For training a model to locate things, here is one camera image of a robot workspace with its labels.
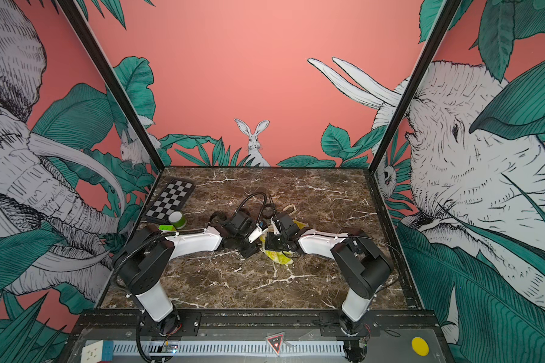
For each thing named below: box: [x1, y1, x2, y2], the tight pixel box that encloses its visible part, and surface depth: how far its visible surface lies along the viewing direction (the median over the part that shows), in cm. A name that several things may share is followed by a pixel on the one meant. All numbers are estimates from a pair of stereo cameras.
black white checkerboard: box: [143, 178, 197, 222], surface depth 106 cm
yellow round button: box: [411, 336, 430, 357], surface depth 73 cm
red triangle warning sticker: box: [264, 331, 286, 358], surface depth 72 cm
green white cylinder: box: [168, 210, 187, 230], surface depth 97 cm
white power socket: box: [80, 339, 115, 363], surface depth 66 cm
